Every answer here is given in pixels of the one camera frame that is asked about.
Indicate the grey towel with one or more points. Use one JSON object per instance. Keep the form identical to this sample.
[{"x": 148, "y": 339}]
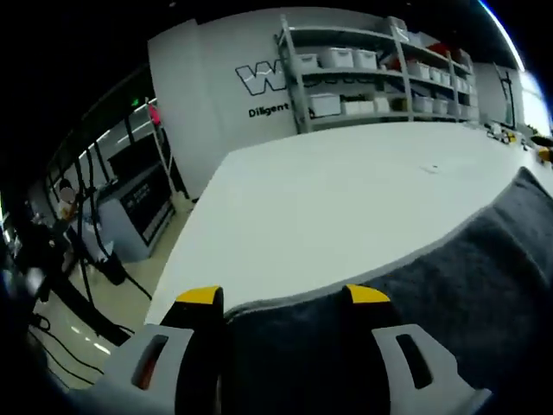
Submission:
[{"x": 475, "y": 276}]

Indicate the yellow and black tools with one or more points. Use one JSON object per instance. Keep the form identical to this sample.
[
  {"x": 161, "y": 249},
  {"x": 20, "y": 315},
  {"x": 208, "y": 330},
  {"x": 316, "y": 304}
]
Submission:
[{"x": 501, "y": 135}]

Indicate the black floor stand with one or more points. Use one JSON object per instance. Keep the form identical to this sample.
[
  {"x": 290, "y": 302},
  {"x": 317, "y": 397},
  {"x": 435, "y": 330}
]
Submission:
[{"x": 86, "y": 259}]

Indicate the rows of white storage boxes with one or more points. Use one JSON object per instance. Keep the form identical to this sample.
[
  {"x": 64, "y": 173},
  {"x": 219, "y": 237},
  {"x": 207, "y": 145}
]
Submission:
[{"x": 341, "y": 56}]

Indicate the pink tag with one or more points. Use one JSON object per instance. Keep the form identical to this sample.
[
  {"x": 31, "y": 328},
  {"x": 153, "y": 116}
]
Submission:
[{"x": 154, "y": 114}]

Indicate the grey metal shelving unit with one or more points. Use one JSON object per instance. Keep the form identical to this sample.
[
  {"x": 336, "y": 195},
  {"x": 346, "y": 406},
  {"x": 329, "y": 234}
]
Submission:
[{"x": 298, "y": 86}]

